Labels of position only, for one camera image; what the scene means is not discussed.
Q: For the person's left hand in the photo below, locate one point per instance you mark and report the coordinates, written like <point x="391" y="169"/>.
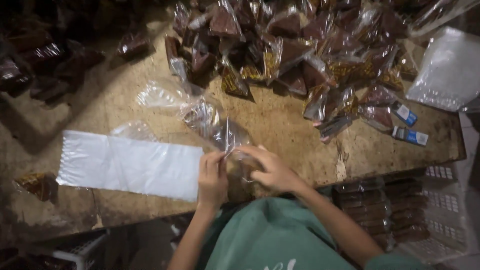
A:
<point x="212" y="185"/>

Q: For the clear plastic bag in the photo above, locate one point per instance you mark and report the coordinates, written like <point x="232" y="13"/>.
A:
<point x="202" y="116"/>

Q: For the white plastic crate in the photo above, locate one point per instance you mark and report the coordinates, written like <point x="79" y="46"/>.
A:
<point x="77" y="251"/>

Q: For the person's right hand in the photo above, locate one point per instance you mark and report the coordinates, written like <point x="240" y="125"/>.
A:
<point x="275" y="172"/>

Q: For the white plastic basket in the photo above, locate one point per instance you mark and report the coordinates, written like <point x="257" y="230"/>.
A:
<point x="444" y="210"/>

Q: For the stack of white plastic bags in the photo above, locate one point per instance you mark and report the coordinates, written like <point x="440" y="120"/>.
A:
<point x="127" y="165"/>

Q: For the stack of packed cake bundles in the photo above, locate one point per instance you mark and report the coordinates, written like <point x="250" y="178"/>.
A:
<point x="378" y="210"/>

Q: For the heap of dark wrapped packets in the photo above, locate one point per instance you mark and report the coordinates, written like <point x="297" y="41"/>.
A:
<point x="41" y="63"/>

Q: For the brown gold printed cake packet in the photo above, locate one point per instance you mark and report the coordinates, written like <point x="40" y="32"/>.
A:
<point x="36" y="185"/>

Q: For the single dark wrapped cake packet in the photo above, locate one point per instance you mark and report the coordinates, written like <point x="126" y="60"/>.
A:
<point x="132" y="45"/>

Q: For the person's left fingers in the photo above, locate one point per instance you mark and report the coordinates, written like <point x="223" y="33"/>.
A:
<point x="212" y="162"/>

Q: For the stack of clear plastic sheets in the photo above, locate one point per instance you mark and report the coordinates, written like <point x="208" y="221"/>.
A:
<point x="448" y="71"/>

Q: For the grey stapler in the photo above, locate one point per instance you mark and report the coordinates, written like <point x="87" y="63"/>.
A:
<point x="335" y="126"/>

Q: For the green shirt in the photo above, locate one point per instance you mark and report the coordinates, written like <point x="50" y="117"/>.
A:
<point x="270" y="236"/>

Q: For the blue staple box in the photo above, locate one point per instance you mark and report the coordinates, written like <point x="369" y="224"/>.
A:
<point x="405" y="114"/>
<point x="410" y="135"/>

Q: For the heap of wrapped brown cakes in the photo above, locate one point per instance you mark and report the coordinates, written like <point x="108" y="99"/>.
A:
<point x="300" y="48"/>

